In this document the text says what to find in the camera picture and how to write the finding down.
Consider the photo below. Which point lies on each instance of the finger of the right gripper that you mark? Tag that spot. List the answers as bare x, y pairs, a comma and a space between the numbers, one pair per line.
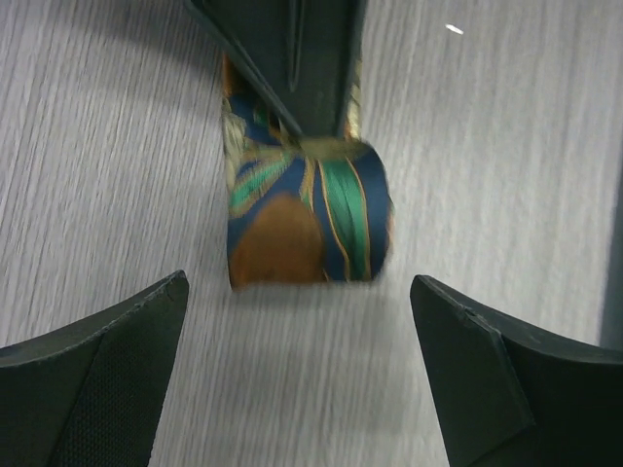
299, 56

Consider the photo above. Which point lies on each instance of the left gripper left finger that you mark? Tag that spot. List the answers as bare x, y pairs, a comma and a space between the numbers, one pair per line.
91, 393

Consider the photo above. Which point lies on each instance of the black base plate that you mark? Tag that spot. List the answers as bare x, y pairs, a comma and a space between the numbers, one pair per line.
612, 322

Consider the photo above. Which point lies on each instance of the floral patterned necktie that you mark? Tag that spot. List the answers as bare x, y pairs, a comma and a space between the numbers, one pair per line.
301, 210

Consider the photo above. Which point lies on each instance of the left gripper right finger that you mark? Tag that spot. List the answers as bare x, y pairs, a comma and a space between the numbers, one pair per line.
508, 393

